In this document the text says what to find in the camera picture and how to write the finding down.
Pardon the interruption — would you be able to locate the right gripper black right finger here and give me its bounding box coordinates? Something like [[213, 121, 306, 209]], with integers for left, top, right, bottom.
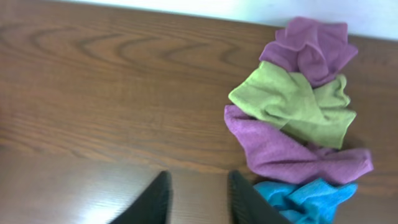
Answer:
[[228, 170, 291, 224]]

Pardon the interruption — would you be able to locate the upper purple crumpled cloth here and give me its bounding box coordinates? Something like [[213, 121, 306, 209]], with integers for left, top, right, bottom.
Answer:
[[259, 17, 358, 88]]

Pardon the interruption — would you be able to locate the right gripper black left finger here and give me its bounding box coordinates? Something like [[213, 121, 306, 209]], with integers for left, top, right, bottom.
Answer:
[[110, 170, 172, 224]]

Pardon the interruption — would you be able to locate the purple microfiber cloth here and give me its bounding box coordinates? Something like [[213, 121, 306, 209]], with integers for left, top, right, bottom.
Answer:
[[224, 105, 374, 185]]

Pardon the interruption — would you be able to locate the blue microfiber cloth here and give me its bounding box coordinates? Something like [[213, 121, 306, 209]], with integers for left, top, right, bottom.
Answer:
[[254, 179, 358, 224]]

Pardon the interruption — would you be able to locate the olive green crumpled cloth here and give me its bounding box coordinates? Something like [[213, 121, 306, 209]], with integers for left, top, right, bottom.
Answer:
[[228, 62, 356, 149]]

